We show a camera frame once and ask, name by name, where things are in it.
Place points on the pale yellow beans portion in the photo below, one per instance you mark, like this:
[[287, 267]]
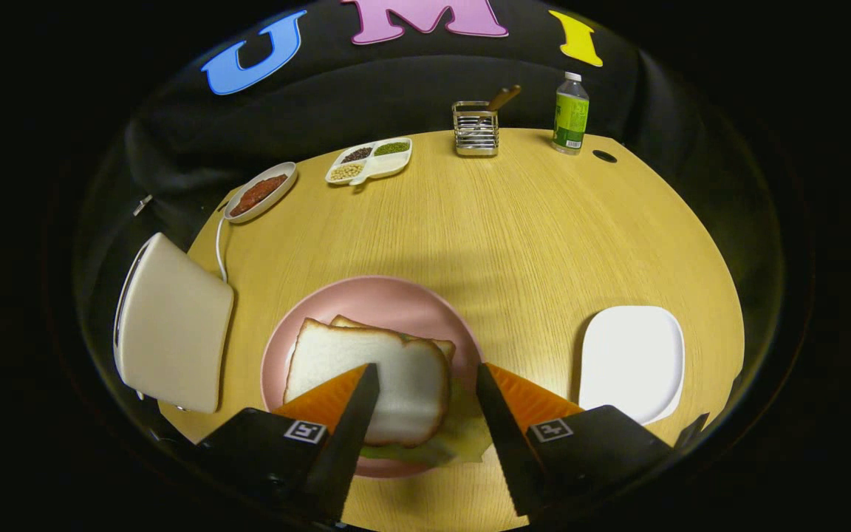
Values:
[[346, 171]]

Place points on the white bread slice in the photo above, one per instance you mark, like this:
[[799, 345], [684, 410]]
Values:
[[403, 384], [444, 347]]

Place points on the white divided dish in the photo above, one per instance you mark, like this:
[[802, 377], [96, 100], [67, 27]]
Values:
[[388, 164]]

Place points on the pink round plate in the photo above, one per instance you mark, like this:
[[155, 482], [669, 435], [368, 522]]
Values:
[[388, 303]]

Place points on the white square plate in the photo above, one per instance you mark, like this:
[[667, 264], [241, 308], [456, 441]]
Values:
[[632, 362]]

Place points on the green lettuce leaf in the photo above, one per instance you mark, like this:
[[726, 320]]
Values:
[[462, 432]]

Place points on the dark brown beans portion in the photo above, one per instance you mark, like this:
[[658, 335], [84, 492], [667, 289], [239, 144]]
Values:
[[357, 154]]

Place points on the black backdrop cloth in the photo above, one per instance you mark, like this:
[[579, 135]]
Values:
[[411, 81]]

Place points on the green beans portion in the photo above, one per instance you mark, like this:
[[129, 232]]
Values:
[[392, 148]]

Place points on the green label plastic bottle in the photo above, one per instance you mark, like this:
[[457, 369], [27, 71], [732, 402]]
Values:
[[570, 118]]

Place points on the white cloth clip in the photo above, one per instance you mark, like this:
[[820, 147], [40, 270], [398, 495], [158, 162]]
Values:
[[142, 205]]

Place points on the round beige plate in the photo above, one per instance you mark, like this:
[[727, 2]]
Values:
[[289, 174]]

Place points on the brown meat slice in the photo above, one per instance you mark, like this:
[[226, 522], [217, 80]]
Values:
[[257, 193]]

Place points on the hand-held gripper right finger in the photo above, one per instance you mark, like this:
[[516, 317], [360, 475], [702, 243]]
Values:
[[514, 443]]

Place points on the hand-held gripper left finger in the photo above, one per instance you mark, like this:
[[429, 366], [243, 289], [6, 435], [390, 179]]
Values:
[[344, 451]]

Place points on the white toaster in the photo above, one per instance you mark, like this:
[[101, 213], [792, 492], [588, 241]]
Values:
[[174, 325]]

